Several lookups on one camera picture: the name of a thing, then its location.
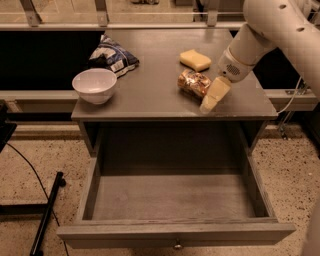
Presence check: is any blue white chip bag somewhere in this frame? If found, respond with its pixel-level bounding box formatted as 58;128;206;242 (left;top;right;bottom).
88;34;140;77

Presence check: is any black object at left edge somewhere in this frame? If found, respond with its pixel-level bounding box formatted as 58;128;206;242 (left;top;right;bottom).
0;103;17;153

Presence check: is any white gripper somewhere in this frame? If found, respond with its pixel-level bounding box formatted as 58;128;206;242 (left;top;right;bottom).
200;46;257;114

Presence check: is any white ceramic bowl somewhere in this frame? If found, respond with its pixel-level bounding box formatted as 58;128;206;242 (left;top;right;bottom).
72;68;117;105

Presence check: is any white hanging cable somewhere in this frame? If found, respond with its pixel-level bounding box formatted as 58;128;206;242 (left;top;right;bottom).
277;76;304;115

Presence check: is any black metal stand leg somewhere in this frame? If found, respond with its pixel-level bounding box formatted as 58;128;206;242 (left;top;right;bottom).
30;172;65;256

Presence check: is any open grey top drawer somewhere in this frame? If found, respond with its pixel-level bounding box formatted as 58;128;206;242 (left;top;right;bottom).
57;151;295;248

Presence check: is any yellow sponge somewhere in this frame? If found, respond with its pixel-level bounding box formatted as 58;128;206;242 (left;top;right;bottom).
179;49;212;72

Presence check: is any black floor cable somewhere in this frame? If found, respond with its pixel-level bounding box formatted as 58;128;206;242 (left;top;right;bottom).
6;142;71;256

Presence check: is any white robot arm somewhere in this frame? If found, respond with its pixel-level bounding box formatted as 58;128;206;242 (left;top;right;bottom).
200;0;320;113

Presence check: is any grey wooden cabinet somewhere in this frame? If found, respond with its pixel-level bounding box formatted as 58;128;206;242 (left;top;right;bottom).
72;29;276;175

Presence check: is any metal railing frame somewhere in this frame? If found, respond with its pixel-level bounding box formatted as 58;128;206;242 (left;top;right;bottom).
0;0;244;31

